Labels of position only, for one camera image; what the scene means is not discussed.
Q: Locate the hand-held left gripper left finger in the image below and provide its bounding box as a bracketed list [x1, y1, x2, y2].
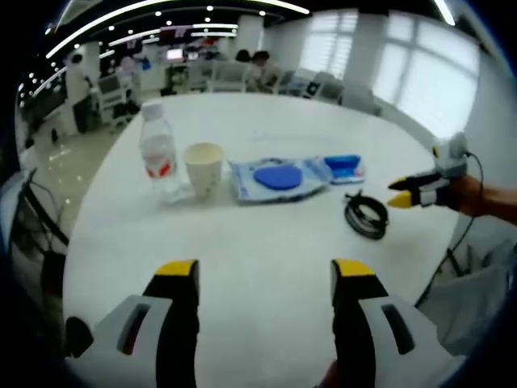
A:
[66, 258, 201, 388]

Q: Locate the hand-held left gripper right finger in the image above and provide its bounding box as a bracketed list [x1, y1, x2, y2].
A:
[330, 258, 465, 388]

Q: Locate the small bright blue packet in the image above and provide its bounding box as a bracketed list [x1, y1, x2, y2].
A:
[322, 152, 368, 186]

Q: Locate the light blue packet with disc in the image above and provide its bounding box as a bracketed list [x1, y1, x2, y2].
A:
[228, 155, 337, 206]

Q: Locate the white paper cup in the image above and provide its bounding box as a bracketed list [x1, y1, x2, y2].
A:
[183, 141, 225, 200]

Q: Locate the clear plastic water bottle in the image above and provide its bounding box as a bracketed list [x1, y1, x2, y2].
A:
[139, 100, 181, 204]

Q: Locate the person's right hand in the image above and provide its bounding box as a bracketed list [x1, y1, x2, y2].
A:
[443, 175, 490, 218]

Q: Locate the person's left hand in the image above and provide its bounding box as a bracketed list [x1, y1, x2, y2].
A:
[317, 361, 341, 388]

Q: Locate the black table leg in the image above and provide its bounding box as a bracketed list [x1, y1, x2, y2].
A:
[445, 247, 466, 276]

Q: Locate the large window with blinds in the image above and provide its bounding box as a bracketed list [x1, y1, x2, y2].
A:
[370, 15, 481, 141]

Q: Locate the black round object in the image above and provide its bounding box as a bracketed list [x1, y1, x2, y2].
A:
[64, 316, 95, 360]

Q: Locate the grey sofa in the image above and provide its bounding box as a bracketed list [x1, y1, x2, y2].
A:
[306, 71, 383, 117]

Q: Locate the white round table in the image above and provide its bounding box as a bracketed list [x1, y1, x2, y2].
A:
[62, 93, 461, 388]

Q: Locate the small window with blinds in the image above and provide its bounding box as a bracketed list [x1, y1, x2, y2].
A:
[300, 11, 359, 81]

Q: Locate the white slatted chair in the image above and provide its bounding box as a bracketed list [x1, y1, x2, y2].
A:
[208, 60, 248, 93]

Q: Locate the white slatted cart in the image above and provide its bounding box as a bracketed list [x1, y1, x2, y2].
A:
[98, 74, 135, 123]

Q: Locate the curved ceiling light strip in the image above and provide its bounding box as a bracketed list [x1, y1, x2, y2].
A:
[45, 0, 311, 61]

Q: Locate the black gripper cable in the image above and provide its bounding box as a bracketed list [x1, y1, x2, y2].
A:
[414, 150, 485, 307]

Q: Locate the white panel on black frame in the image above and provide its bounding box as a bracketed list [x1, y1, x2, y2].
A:
[0, 168, 69, 254]

